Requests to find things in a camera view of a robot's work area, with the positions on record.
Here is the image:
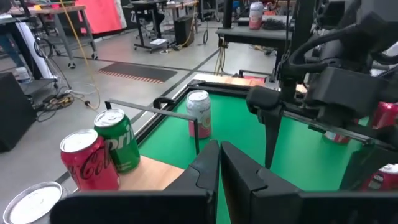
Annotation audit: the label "green Sprite can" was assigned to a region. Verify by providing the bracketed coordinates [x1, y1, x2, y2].
[93, 108, 142, 174]

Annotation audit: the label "green table mat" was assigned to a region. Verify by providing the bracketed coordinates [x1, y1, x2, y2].
[138, 91, 374, 224]

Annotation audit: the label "black aluminium table frame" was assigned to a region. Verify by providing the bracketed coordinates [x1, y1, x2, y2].
[133, 79, 398, 147]

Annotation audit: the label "black rolling desk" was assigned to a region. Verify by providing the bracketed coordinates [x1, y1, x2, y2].
[129, 0, 175, 54]

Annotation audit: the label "tangled cables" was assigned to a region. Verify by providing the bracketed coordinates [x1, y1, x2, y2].
[213, 35, 228, 76]

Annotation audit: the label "black floor power strip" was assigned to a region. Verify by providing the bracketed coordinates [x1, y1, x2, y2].
[32, 88, 102, 123]

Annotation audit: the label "light wooden shelf board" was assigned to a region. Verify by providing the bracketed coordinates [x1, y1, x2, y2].
[115, 154, 187, 192]

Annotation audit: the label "red Coca-Cola can black script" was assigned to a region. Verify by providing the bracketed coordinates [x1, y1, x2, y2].
[59, 128, 121, 192]

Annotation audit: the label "orange cloth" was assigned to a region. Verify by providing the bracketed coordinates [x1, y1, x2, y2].
[73, 0, 127, 35]

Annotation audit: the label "black case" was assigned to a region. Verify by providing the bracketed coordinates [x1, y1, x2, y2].
[0, 72, 37, 154]

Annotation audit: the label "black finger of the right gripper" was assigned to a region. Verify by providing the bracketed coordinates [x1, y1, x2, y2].
[247, 86, 284, 169]
[339, 144, 379, 191]

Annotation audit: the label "wooden top work table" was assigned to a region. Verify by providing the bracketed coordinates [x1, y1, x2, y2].
[7, 3, 99, 69]

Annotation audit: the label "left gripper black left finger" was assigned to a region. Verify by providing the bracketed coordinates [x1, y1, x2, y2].
[49, 139, 221, 224]

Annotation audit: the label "black clamp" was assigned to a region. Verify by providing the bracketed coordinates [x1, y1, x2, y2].
[152, 95, 177, 110]

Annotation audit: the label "red Fanta strawberry can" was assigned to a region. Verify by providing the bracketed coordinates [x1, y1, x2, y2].
[359, 164, 398, 192]
[323, 130, 353, 146]

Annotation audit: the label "yellow cable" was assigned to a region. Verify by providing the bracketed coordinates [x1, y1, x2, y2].
[58, 0, 103, 112]

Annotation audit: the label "white board panel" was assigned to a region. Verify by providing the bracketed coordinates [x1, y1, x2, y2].
[15, 21, 53, 80]

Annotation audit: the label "grey side table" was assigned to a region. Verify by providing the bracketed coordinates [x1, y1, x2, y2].
[215, 17, 294, 63]

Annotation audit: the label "black computer tower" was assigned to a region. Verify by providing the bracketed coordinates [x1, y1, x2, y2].
[173, 15, 195, 48]

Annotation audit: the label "white pink soda can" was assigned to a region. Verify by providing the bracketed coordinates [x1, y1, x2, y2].
[185, 89, 213, 140]
[2, 181, 72, 224]
[248, 1, 265, 30]

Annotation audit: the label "black floor mat orange stripe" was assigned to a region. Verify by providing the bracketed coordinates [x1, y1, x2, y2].
[97, 61, 178, 85]

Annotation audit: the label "black coiled cable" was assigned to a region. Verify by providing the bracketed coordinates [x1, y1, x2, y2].
[262, 17, 292, 32]

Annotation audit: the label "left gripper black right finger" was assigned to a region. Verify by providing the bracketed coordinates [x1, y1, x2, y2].
[220, 141, 398, 224]

